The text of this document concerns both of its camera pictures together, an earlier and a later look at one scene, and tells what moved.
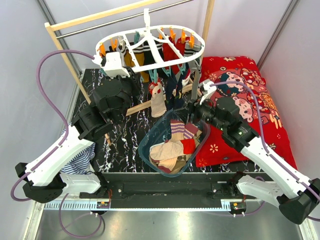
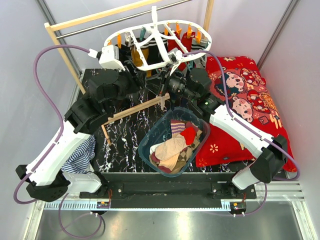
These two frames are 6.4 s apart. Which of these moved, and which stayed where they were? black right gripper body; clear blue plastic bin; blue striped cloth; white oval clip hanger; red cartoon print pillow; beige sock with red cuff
Moved: beige sock with red cuff; white oval clip hanger; black right gripper body
Stayed: clear blue plastic bin; red cartoon print pillow; blue striped cloth
